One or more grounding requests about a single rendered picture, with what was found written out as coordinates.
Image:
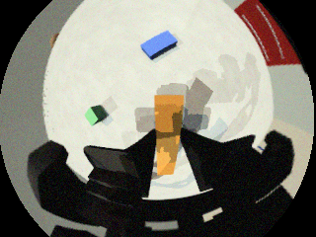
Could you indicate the blue rectangular block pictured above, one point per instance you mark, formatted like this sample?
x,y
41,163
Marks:
x,y
153,47

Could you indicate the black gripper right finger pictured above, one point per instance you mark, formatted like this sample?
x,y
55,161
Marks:
x,y
208,157

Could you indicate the orange bar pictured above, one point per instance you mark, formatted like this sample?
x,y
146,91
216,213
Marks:
x,y
168,123

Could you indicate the small green cube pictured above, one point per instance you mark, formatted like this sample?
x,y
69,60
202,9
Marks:
x,y
95,115

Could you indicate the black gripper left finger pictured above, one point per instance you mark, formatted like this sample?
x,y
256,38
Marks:
x,y
137,160

